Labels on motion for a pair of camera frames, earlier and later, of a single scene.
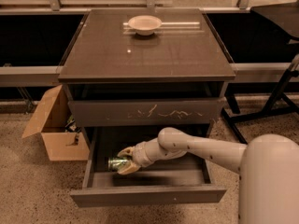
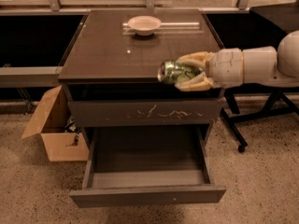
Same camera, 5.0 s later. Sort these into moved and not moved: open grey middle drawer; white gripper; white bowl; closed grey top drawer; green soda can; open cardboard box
Moved: green soda can; white gripper
Not moved: open cardboard box; white bowl; closed grey top drawer; open grey middle drawer
